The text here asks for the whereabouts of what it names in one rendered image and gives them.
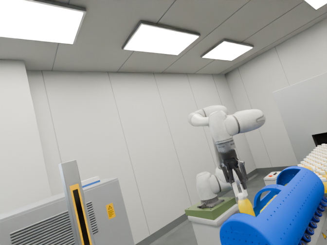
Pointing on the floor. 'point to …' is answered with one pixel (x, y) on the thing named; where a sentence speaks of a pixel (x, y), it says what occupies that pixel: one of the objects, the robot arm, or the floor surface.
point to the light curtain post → (76, 203)
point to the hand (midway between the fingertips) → (239, 189)
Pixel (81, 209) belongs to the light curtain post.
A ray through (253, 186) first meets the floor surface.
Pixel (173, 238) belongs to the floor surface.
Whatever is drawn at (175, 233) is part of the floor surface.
